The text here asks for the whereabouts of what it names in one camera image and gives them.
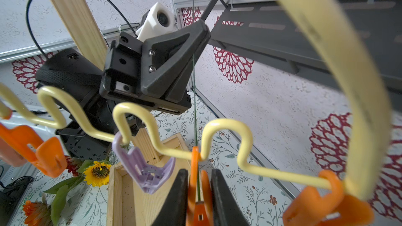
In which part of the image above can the purple clothes peg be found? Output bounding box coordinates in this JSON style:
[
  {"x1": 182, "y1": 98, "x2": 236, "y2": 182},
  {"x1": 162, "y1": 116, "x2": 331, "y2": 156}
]
[{"x1": 112, "y1": 132, "x2": 176, "y2": 195}]

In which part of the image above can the wooden clothes rack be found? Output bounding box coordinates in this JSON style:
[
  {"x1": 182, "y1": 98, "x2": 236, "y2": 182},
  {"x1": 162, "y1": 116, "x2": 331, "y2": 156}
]
[{"x1": 36, "y1": 0, "x2": 202, "y2": 226}]

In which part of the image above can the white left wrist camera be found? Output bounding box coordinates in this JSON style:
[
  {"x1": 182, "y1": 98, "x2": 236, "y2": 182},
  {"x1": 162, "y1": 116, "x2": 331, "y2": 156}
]
[{"x1": 136, "y1": 2, "x2": 176, "y2": 42}]

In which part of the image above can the red artificial flower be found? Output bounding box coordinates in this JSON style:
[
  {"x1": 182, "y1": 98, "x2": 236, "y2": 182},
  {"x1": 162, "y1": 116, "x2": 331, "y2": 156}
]
[{"x1": 65, "y1": 155, "x2": 83, "y2": 177}]

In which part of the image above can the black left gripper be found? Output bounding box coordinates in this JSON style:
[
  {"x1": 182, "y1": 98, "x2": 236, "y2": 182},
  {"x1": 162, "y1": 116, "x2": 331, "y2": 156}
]
[{"x1": 99, "y1": 19, "x2": 210, "y2": 115}]

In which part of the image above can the pink clothes peg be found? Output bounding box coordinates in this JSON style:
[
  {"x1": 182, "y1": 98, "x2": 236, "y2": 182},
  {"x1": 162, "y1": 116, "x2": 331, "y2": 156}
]
[{"x1": 1, "y1": 145, "x2": 27, "y2": 167}]

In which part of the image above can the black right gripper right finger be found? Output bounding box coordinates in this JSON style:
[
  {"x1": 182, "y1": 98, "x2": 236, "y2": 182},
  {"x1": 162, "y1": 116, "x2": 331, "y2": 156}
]
[{"x1": 210, "y1": 169, "x2": 249, "y2": 226}]

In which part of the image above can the orange end clothes peg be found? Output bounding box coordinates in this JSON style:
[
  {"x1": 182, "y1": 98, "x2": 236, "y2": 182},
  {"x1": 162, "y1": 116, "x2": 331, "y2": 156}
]
[{"x1": 282, "y1": 170, "x2": 375, "y2": 226}]

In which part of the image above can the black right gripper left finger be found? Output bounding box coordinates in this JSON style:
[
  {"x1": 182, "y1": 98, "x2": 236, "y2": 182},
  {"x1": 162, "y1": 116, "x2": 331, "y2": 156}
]
[{"x1": 152, "y1": 169, "x2": 188, "y2": 226}]

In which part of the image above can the orange artificial flower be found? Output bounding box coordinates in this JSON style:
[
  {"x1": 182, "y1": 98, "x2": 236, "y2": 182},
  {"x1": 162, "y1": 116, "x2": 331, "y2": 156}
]
[{"x1": 23, "y1": 185, "x2": 69, "y2": 226}]

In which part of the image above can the yellow clip hanger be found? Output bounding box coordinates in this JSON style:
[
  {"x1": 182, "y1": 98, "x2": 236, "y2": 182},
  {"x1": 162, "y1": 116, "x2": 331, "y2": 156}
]
[{"x1": 1, "y1": 0, "x2": 402, "y2": 204}]

